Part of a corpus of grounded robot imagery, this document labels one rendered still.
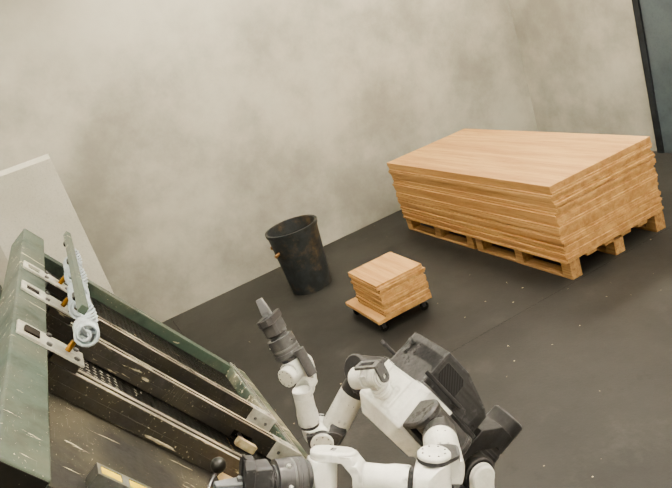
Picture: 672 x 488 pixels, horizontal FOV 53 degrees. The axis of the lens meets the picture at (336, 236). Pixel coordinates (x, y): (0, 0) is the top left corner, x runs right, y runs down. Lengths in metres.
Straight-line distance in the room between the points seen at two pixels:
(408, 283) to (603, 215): 1.56
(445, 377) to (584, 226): 3.49
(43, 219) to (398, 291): 2.75
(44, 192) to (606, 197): 4.24
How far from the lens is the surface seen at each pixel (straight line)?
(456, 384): 2.04
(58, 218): 5.53
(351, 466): 1.62
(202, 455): 2.06
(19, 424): 1.38
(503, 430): 2.26
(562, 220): 5.21
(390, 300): 5.20
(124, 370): 2.38
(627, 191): 5.62
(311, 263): 6.35
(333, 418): 2.29
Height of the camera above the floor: 2.42
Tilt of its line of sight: 18 degrees down
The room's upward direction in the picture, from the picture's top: 19 degrees counter-clockwise
